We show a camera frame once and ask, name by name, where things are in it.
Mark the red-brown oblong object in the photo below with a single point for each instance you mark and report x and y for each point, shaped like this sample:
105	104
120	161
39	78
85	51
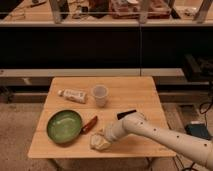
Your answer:
86	128

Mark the white sponge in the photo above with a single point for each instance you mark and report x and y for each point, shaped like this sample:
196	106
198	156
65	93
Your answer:
98	141

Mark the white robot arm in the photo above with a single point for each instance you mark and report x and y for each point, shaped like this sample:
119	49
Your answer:
196	149

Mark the green ceramic bowl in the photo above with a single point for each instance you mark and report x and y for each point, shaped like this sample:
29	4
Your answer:
64	126

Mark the clear plastic cup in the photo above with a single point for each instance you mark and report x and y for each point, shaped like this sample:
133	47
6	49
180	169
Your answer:
100	94

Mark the white tube bottle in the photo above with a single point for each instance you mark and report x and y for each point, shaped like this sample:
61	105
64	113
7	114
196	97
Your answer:
73	95

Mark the black phone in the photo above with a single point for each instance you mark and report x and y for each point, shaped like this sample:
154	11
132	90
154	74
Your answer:
123	114

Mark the wooden folding table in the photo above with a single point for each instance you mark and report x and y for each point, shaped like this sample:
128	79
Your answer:
124	94

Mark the red tray on shelf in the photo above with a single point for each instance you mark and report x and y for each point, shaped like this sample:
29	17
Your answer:
131	9

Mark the long wooden workbench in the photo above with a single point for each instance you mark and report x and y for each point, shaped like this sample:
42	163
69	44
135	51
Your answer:
33	45

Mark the black power box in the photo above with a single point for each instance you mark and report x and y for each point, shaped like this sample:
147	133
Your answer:
198	130

